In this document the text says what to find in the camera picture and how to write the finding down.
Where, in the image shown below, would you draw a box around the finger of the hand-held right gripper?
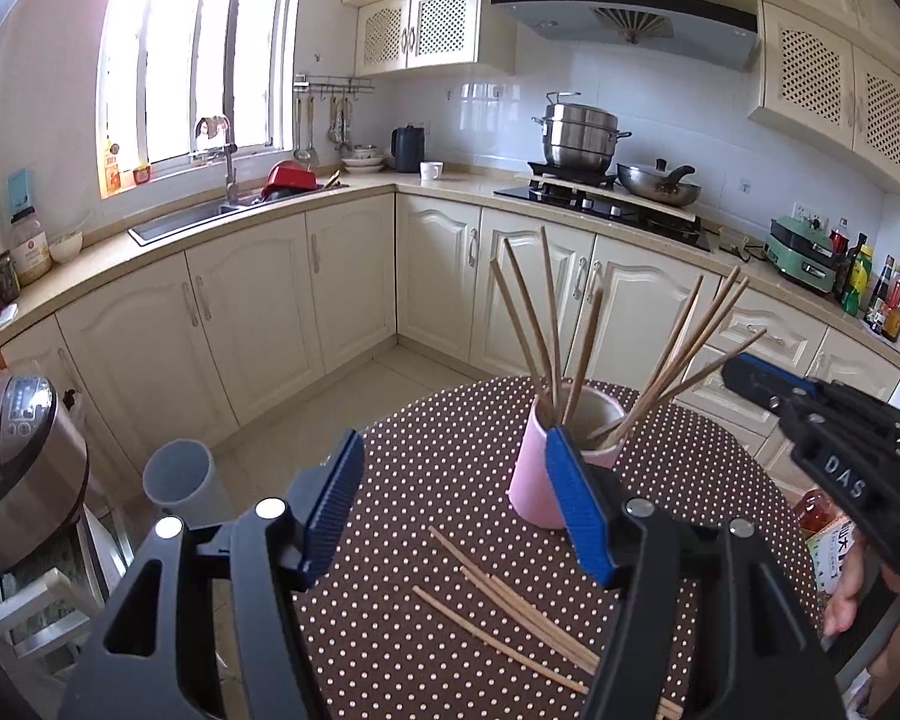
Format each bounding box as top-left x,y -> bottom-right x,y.
776,394 -> 900,462
721,354 -> 900,422

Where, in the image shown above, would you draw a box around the red sauce bottle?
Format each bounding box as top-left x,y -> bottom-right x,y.
883,265 -> 900,343

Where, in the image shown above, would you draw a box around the pink cup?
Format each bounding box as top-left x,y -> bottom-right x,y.
508,382 -> 631,531

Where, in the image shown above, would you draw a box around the wall utensil rail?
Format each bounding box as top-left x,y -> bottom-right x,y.
294,73 -> 377,95

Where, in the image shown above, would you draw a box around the black electric kettle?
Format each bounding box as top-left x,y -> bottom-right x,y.
390,125 -> 423,174

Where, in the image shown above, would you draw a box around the barred kitchen window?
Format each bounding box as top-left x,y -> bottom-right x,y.
97,0 -> 306,200

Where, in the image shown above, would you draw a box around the green electric cooker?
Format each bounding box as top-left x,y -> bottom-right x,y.
765,216 -> 845,296

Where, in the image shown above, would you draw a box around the stack of white bowls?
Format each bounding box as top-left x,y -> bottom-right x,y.
341,144 -> 388,173

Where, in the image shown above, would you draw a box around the light wooden chopstick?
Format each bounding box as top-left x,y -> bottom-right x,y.
412,586 -> 589,695
460,567 -> 683,719
427,526 -> 602,667

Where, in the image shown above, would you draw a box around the red liquid bottle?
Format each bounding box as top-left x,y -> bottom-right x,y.
797,487 -> 846,539

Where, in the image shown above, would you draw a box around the silver rice cooker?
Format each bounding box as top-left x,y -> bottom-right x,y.
0,373 -> 91,573

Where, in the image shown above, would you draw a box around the white metal stand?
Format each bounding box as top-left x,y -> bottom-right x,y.
0,510 -> 130,691

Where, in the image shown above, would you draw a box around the cream base kitchen cabinets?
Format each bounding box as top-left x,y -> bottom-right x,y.
0,191 -> 900,511

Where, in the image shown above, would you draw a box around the steel kitchen sink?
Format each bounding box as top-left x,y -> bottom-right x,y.
127,191 -> 272,248

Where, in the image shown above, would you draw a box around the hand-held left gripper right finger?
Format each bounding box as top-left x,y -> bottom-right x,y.
544,426 -> 848,720

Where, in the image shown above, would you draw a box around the large glass jar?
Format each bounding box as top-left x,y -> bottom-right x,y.
9,205 -> 53,287

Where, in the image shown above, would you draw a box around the red cap dark bottle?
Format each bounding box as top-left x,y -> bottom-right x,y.
831,218 -> 854,299

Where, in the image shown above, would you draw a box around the steel kitchen faucet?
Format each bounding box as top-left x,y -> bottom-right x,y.
195,114 -> 241,206

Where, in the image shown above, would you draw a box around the red basin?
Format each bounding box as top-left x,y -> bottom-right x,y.
262,160 -> 323,200

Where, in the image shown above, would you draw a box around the grey plastic cup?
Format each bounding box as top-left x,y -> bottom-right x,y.
142,438 -> 231,530

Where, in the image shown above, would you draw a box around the steel wok with lid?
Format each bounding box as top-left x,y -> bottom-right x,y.
616,158 -> 703,208

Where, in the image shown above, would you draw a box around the green yellow bottle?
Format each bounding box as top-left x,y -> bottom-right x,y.
843,243 -> 875,317

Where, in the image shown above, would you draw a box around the grey range hood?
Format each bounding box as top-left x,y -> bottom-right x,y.
490,0 -> 760,73

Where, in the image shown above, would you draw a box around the cream wall kitchen cabinets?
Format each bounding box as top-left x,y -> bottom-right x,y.
341,0 -> 900,201

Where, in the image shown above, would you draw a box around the person's right forearm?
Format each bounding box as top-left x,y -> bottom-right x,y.
866,592 -> 900,720

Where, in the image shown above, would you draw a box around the bunch of wooden chopsticks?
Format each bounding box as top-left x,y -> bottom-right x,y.
490,225 -> 768,452

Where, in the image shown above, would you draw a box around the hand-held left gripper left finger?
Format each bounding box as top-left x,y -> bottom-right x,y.
60,429 -> 366,720

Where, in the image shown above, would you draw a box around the dark sauce bottle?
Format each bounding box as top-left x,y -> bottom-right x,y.
866,255 -> 895,332

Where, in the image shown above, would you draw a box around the steel steamer pot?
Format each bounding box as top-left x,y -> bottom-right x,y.
532,92 -> 633,173

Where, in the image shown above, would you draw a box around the black gas stove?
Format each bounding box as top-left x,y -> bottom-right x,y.
493,161 -> 713,254

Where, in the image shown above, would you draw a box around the hanging steel ladle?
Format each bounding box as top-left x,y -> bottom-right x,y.
295,94 -> 320,166

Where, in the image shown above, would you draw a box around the person's right hand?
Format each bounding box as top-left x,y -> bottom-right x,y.
823,540 -> 871,637

